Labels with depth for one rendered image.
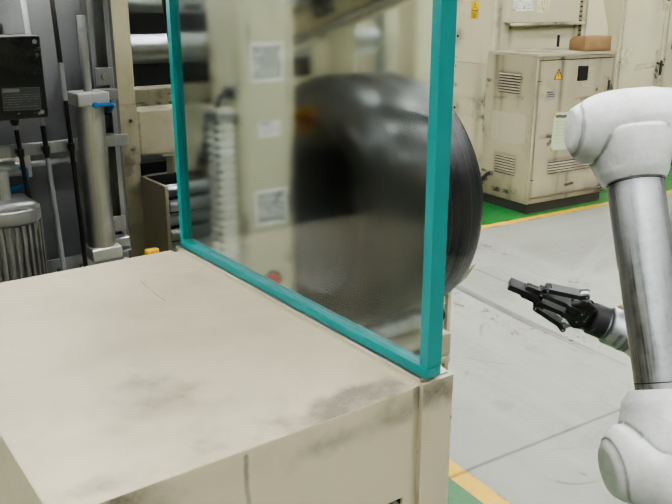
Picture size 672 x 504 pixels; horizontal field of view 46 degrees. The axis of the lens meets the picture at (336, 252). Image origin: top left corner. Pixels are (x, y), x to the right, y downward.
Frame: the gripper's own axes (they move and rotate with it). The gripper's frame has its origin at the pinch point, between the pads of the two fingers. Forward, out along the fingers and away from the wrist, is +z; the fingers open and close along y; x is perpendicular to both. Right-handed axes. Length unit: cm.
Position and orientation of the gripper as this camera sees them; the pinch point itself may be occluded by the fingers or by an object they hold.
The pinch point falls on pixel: (523, 289)
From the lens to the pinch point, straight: 185.6
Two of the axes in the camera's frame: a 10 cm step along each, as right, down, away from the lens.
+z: -9.2, -3.9, 0.1
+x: 2.5, -5.9, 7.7
